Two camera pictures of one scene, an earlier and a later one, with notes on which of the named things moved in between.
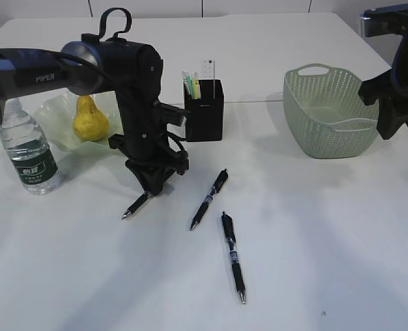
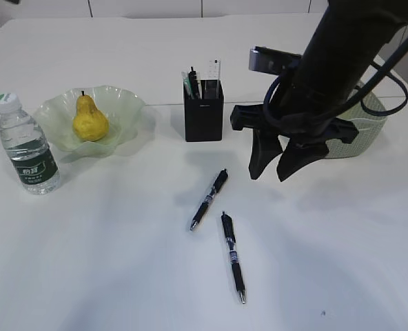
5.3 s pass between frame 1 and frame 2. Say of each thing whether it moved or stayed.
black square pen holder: stayed
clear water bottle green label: stayed
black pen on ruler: stayed
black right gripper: moved
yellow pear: stayed
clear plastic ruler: moved
